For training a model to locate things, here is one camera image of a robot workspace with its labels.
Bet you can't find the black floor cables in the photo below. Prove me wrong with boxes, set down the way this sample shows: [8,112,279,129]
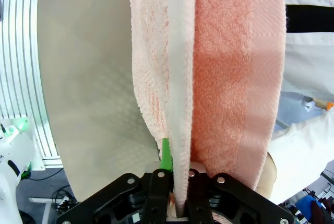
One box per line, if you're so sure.
[51,183,80,213]

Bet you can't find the blue cloth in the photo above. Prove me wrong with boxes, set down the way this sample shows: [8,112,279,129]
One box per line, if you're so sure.
[296,196,319,219]

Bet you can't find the white power strip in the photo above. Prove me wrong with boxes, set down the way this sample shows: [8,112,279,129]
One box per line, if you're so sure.
[56,194,77,206]

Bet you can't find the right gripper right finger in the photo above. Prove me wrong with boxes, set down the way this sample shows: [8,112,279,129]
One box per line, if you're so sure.
[184,163,295,224]

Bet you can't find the aluminium profile frame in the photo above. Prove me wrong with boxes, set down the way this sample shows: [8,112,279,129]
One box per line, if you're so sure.
[0,0,62,169]

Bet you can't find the white metal table foot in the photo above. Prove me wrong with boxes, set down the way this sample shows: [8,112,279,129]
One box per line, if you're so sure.
[28,196,53,224]

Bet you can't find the person's left hand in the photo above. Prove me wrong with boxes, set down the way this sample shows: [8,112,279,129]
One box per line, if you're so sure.
[256,152,278,204]

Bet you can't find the person in white shirt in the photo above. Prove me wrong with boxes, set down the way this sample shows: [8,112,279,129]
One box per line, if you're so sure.
[268,0,334,205]

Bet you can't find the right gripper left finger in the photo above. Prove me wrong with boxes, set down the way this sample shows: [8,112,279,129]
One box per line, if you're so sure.
[56,137,175,224]

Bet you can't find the pink terry towel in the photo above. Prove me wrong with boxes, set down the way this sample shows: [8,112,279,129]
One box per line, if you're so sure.
[129,0,287,224]

